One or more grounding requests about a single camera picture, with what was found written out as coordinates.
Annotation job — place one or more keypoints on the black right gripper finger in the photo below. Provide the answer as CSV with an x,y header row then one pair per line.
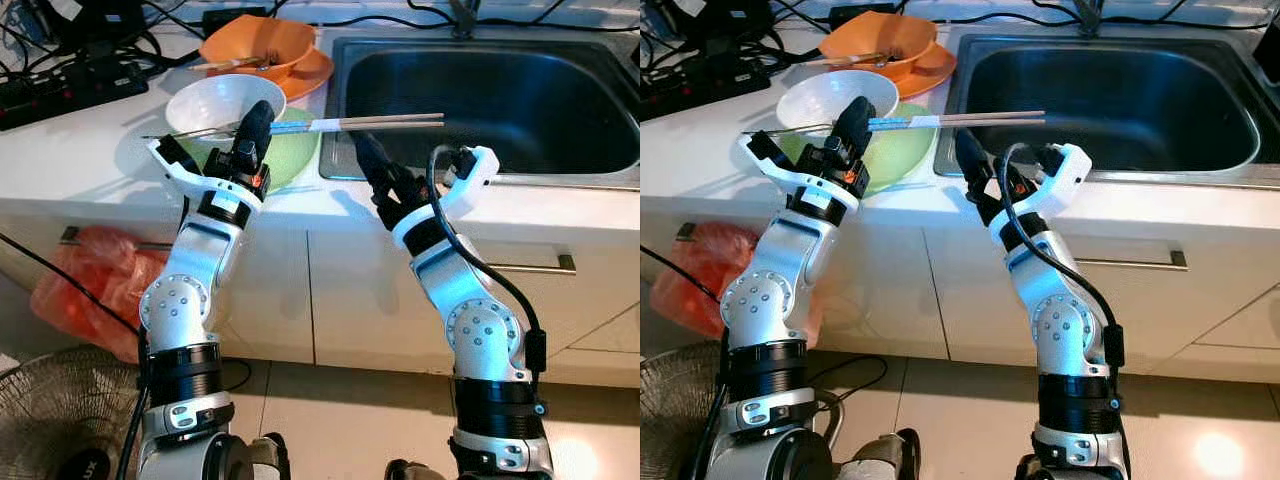
x,y
972,155
372,155

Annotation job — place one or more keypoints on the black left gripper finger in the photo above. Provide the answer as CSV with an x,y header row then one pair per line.
x,y
856,118
256,122

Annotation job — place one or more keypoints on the white bowl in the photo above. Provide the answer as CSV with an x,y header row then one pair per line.
x,y
220,95
830,92

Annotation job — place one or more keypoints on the green plate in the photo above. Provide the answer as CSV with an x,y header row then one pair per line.
x,y
905,150
295,155

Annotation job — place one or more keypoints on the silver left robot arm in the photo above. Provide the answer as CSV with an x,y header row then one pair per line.
x,y
770,290
190,280

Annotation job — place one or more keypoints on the white kitchen cabinet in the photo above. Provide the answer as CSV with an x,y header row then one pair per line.
x,y
350,300
950,290

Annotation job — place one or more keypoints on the orange plate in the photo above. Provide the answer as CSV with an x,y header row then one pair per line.
x,y
937,72
312,75

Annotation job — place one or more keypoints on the orange bowl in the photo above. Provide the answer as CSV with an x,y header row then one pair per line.
x,y
255,40
880,35

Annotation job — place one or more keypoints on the flat black power adapter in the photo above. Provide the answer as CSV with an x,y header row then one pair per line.
x,y
235,18
860,15

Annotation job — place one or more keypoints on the stainless steel sink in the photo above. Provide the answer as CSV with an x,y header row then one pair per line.
x,y
1140,110
520,110

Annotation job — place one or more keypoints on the dark metal sink faucet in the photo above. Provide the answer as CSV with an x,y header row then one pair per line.
x,y
465,20
1088,18

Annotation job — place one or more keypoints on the black power strip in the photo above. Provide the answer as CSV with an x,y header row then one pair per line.
x,y
690,90
60,95

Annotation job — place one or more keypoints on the black charger box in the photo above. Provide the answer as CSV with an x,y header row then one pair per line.
x,y
100,20
720,15

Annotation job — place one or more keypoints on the red plastic bag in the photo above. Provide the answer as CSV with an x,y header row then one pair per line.
x,y
80,280
700,280

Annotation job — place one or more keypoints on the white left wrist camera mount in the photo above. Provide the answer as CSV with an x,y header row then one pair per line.
x,y
790,180
195,183

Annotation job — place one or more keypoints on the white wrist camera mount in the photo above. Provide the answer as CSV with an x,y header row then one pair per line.
x,y
195,183
790,180
1070,180
475,185

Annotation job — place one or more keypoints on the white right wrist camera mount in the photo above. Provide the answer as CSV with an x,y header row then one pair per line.
x,y
1070,180
475,185

